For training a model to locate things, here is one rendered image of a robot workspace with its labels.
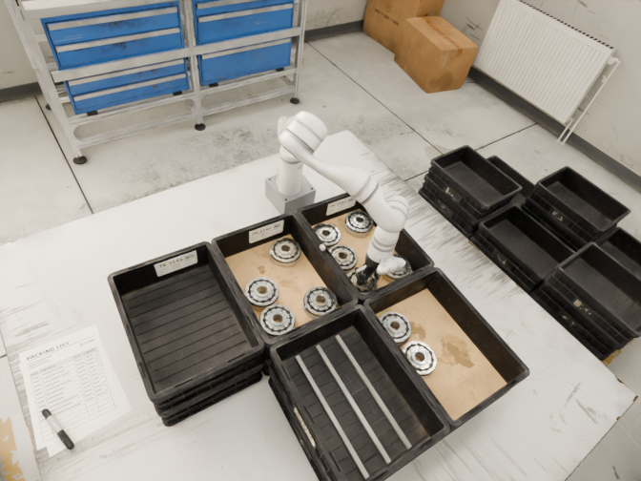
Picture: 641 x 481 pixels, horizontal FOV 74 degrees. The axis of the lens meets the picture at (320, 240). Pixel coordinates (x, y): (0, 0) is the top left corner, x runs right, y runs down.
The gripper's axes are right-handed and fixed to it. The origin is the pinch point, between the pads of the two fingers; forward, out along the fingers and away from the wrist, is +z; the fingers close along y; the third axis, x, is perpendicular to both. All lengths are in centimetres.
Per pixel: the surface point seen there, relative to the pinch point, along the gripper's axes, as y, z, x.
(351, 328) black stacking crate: 13.0, 2.6, 12.1
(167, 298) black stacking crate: 60, 2, -18
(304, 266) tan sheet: 16.5, 2.4, -13.9
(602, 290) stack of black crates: -119, 37, 27
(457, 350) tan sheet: -13.4, 2.6, 31.0
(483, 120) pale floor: -226, 86, -150
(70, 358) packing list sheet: 90, 15, -17
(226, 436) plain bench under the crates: 56, 15, 22
